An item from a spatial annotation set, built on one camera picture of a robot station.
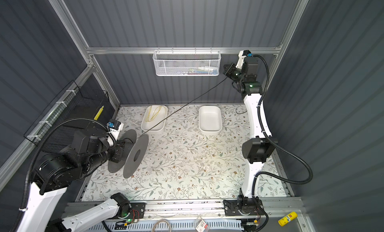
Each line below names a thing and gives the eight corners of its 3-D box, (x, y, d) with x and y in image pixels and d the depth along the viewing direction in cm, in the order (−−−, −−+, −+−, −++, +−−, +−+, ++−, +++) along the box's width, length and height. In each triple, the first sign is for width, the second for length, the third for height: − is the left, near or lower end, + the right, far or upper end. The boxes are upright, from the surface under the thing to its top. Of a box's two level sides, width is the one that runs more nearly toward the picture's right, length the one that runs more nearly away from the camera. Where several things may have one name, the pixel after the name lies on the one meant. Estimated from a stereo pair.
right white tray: (198, 135, 105) (199, 130, 100) (198, 111, 120) (198, 105, 115) (223, 135, 104) (224, 130, 100) (219, 111, 120) (220, 105, 115)
